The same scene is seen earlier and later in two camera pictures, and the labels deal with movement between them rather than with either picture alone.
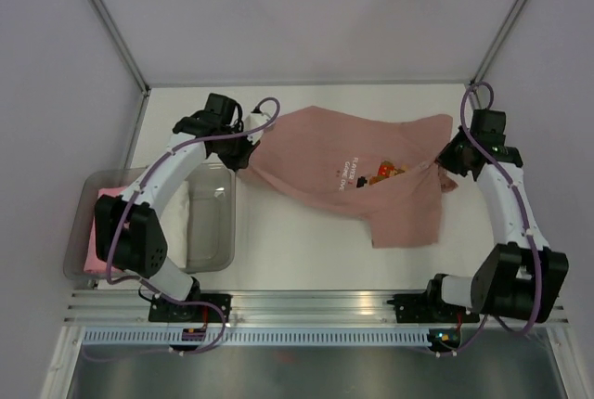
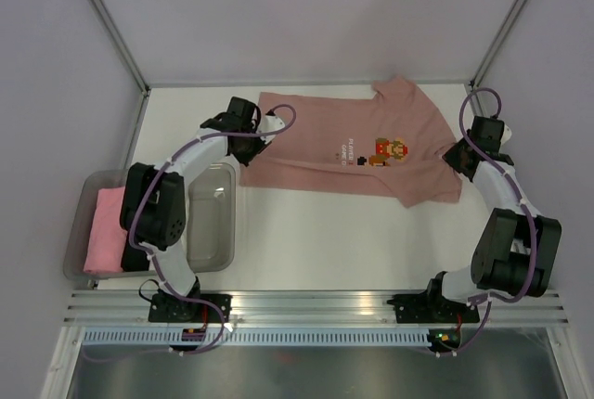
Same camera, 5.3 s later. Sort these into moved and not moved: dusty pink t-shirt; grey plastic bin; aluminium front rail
Moved: dusty pink t-shirt
Not moved: aluminium front rail; grey plastic bin
